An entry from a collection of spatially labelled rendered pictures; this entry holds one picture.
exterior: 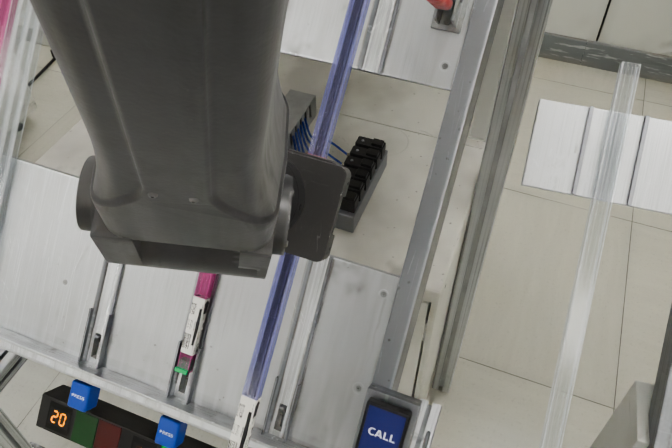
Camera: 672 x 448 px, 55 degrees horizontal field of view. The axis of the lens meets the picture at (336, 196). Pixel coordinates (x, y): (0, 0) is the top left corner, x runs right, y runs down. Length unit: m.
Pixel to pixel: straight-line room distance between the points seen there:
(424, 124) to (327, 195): 0.75
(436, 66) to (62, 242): 0.44
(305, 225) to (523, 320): 1.29
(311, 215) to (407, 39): 0.25
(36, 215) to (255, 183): 0.61
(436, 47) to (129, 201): 0.44
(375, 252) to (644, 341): 0.95
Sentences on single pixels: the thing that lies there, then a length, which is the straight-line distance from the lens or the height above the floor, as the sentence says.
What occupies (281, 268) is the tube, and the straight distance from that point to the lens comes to 0.52.
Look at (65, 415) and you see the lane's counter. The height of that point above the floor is 0.66.
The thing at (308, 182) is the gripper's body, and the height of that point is 1.05.
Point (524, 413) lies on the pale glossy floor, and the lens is 1.55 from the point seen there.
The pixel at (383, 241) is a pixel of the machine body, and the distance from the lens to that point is 0.95.
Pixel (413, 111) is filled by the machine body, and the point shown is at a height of 0.62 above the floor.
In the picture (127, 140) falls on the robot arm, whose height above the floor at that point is 1.24.
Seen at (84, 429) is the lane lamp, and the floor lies 0.65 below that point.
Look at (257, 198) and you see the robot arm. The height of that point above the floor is 1.20.
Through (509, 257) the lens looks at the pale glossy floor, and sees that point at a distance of 1.79.
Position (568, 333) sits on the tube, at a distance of 0.52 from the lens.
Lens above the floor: 1.34
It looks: 46 degrees down
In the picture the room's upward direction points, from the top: straight up
